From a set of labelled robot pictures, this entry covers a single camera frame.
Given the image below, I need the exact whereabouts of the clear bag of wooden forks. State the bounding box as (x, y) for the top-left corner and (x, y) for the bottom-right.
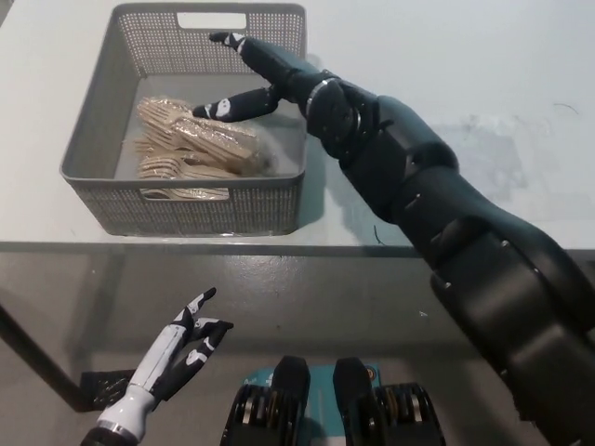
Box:
(134, 96), (281, 202)

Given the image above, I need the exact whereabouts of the black floor foot plate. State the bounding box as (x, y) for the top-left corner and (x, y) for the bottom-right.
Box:
(80, 368), (137, 413)

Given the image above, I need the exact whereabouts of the grey perforated plastic basket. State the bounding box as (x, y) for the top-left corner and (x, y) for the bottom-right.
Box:
(59, 3), (309, 237)

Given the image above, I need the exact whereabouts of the black metal table leg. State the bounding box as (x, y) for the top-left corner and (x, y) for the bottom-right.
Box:
(0, 300), (90, 413)

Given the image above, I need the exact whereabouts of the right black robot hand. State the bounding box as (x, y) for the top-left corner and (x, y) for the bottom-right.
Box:
(191, 31), (329, 124)

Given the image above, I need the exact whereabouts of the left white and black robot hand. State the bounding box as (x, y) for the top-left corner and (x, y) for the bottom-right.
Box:
(126, 286), (235, 403)

